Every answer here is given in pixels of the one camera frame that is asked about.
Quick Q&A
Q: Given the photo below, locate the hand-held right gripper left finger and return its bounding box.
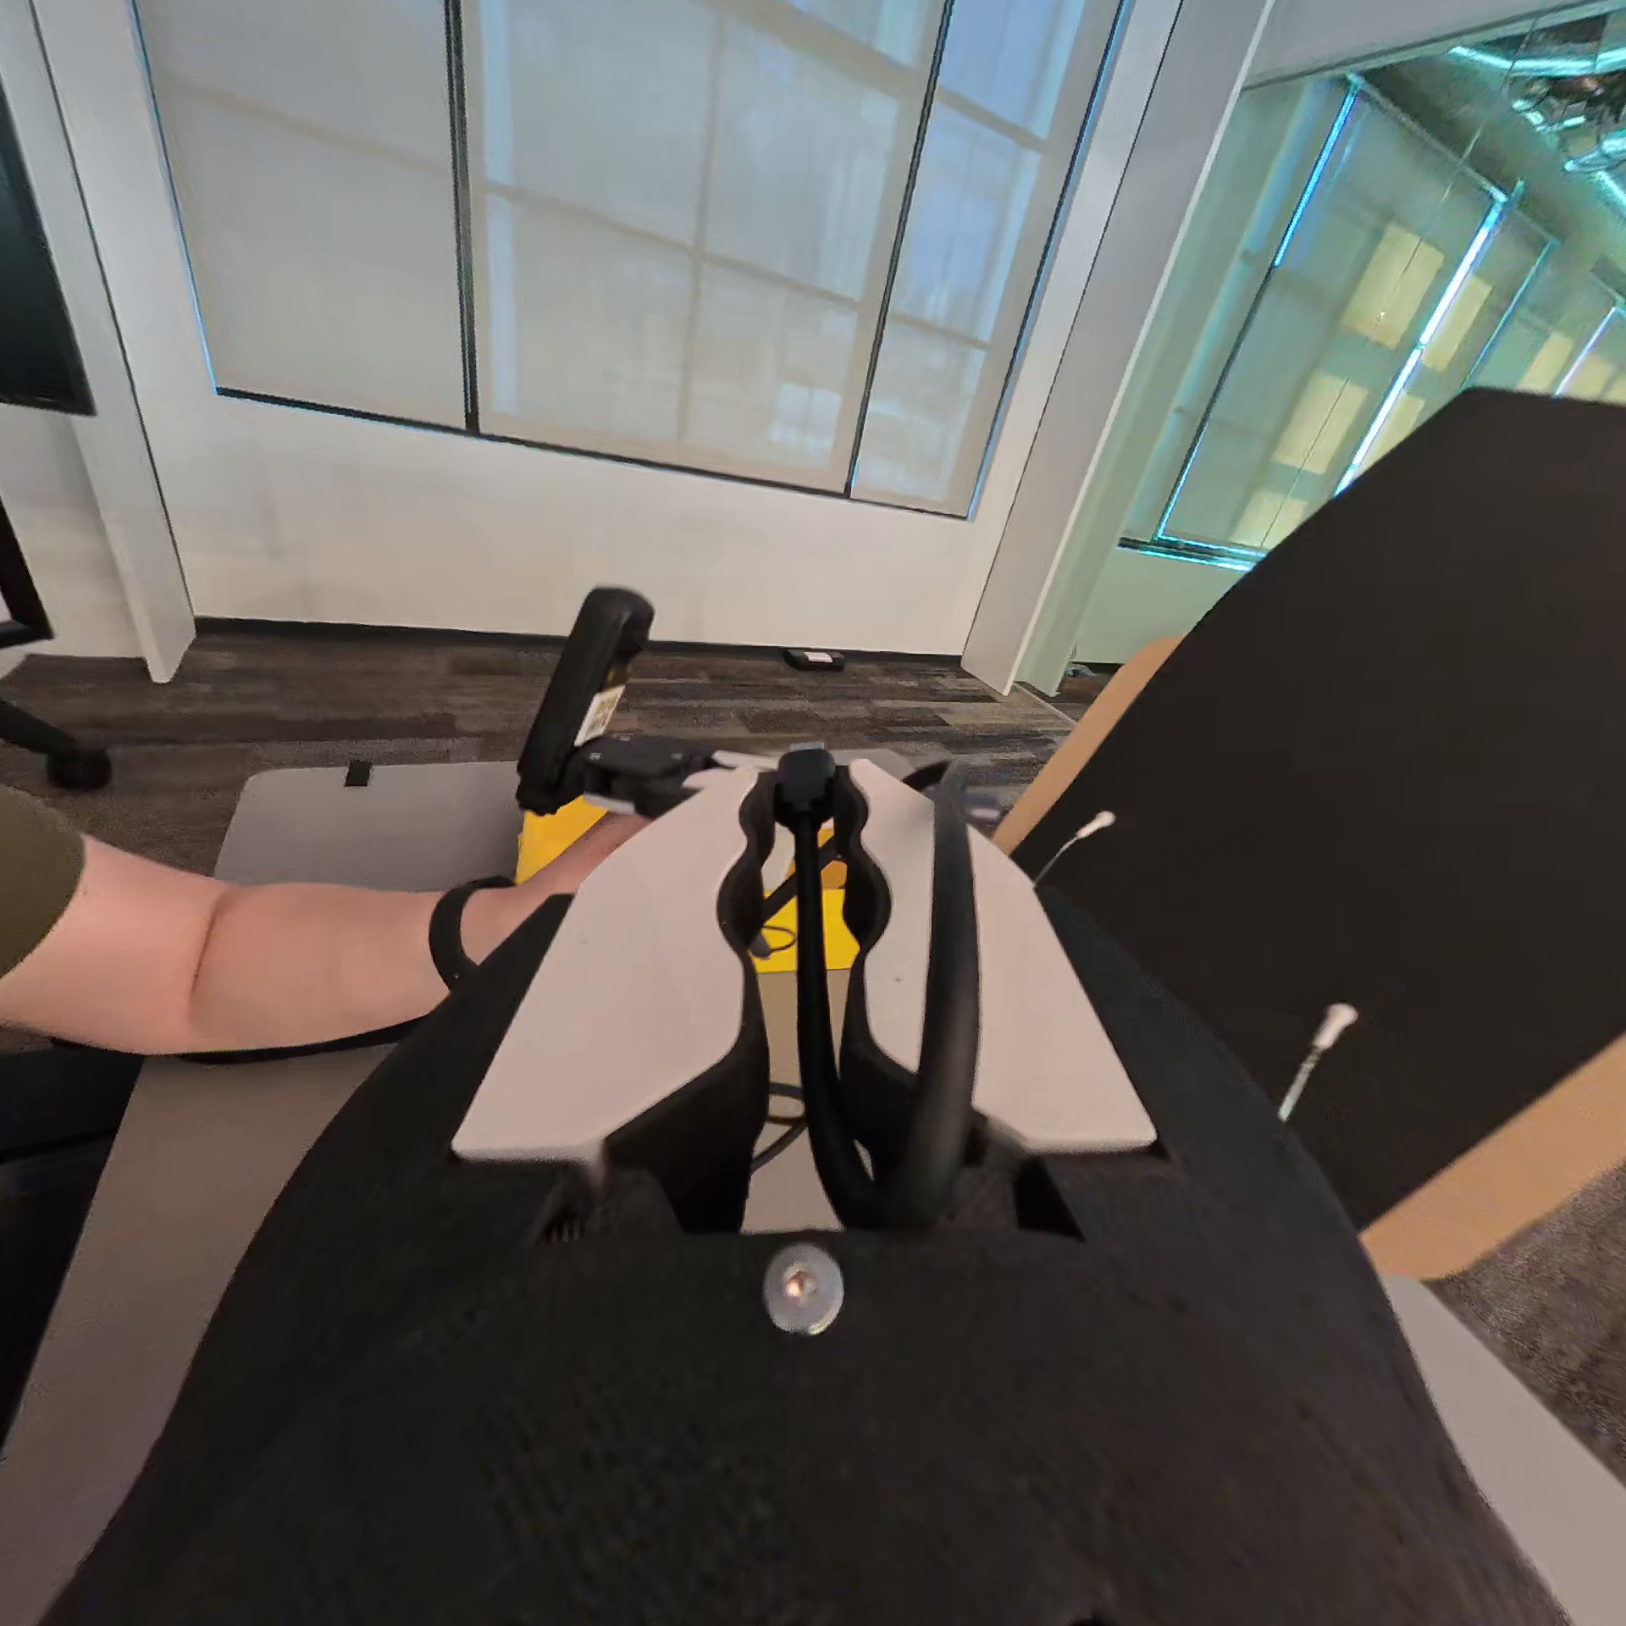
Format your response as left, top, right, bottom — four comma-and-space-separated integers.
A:
451, 761, 776, 1163

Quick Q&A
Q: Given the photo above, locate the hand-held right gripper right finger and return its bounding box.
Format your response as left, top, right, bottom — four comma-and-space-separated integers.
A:
838, 758, 1160, 1157

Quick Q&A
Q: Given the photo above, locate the blue usb plug cable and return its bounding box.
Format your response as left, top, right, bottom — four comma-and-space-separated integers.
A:
773, 747, 989, 1230

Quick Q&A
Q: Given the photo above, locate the person's left forearm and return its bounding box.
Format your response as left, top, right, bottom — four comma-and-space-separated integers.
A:
0, 832, 446, 1057

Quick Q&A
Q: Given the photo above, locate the person's left hand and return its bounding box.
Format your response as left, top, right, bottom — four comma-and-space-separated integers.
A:
475, 813, 651, 947

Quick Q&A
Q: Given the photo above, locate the yellow plastic bin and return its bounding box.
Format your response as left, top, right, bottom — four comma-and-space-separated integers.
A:
514, 800, 854, 977

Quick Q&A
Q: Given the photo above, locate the black panel wooden board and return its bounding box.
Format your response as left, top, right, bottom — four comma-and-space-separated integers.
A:
991, 387, 1626, 1278

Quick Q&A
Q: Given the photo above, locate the large gridded window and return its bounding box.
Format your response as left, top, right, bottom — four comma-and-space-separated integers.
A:
133, 0, 1131, 520

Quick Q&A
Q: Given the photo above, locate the black usb cable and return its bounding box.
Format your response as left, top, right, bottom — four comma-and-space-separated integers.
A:
749, 1080, 811, 1176

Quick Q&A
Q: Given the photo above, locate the white tipped thin cable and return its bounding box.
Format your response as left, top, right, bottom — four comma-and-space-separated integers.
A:
1032, 809, 1120, 886
1275, 1000, 1360, 1125

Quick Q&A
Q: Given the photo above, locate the dark wall panel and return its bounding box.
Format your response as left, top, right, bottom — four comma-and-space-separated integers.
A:
0, 76, 96, 417

